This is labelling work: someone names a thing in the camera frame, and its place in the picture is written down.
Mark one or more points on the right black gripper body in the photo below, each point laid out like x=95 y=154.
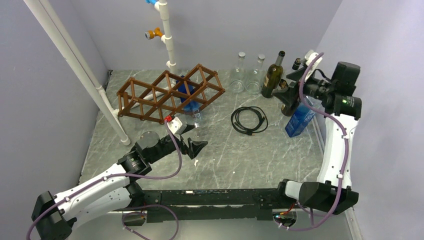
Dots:
x=316 y=88

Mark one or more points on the blue labelled clear bottle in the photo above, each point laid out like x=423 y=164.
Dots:
x=299 y=120

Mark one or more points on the dark bottle gold foil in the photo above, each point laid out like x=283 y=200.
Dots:
x=289 y=110

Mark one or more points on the olive green bottle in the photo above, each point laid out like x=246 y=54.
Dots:
x=273 y=76

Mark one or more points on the clear glass bottle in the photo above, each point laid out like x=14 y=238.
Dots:
x=237 y=84
x=254 y=76

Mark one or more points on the clear bottle black cap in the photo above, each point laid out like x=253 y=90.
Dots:
x=296 y=64

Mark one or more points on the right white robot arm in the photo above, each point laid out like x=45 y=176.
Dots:
x=332 y=191

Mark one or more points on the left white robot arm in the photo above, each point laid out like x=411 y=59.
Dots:
x=55 y=216

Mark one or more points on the brown wooden wine rack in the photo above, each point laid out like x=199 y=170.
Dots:
x=159 y=99

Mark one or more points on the orange pipe fitting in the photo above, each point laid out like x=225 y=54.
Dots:
x=150 y=34

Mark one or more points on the white pvc pipe stand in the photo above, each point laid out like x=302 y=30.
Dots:
x=162 y=7

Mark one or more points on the white diagonal pole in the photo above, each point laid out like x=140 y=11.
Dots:
x=57 y=32

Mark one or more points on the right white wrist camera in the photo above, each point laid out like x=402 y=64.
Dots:
x=309 y=57

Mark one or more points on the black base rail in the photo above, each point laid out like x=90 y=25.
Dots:
x=211 y=204

